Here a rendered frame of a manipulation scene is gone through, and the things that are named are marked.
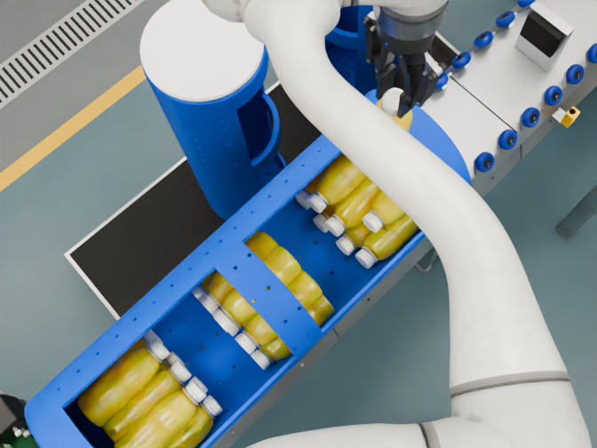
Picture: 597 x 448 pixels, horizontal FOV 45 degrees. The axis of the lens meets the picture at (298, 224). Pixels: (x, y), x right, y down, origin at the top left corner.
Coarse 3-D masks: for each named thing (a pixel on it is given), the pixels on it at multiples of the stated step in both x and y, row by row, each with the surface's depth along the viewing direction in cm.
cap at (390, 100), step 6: (390, 90) 112; (396, 90) 112; (384, 96) 111; (390, 96) 111; (396, 96) 111; (384, 102) 111; (390, 102) 111; (396, 102) 111; (384, 108) 112; (390, 108) 111; (396, 108) 111; (390, 114) 112; (396, 114) 112
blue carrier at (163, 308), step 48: (432, 144) 130; (288, 192) 129; (240, 240) 127; (288, 240) 152; (336, 240) 153; (192, 288) 125; (240, 288) 123; (336, 288) 148; (192, 336) 147; (288, 336) 125; (48, 384) 127; (240, 384) 142; (48, 432) 118; (96, 432) 143
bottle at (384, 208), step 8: (376, 200) 139; (384, 200) 138; (392, 200) 138; (376, 208) 139; (384, 208) 138; (392, 208) 138; (400, 208) 138; (376, 216) 138; (384, 216) 138; (392, 216) 138; (400, 216) 139; (384, 224) 139
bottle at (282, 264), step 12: (276, 252) 132; (288, 252) 131; (276, 264) 130; (288, 264) 131; (288, 276) 131; (228, 300) 130; (240, 300) 129; (252, 300) 129; (228, 312) 130; (240, 312) 129; (252, 312) 130
